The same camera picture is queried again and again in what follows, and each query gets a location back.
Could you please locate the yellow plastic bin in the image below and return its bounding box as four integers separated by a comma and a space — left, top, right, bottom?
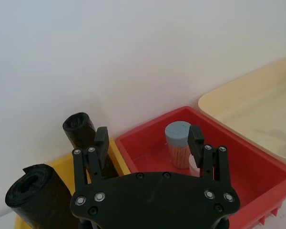
13, 136, 132, 229

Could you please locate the cream plastic bin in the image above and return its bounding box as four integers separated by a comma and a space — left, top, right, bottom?
197, 55, 286, 168

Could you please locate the red plastic bin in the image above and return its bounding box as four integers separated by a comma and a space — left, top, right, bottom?
114, 105, 286, 229

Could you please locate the black garbage bag roll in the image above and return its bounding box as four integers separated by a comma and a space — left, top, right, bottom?
62, 113, 120, 180
5, 163, 81, 229

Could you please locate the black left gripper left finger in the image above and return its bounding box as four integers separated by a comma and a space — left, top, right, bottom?
71, 126, 110, 191

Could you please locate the toothpick jar with grey lid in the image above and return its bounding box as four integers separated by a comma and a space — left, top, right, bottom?
164, 121, 193, 170

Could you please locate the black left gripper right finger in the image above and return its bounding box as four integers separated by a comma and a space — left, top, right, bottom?
187, 124, 230, 189

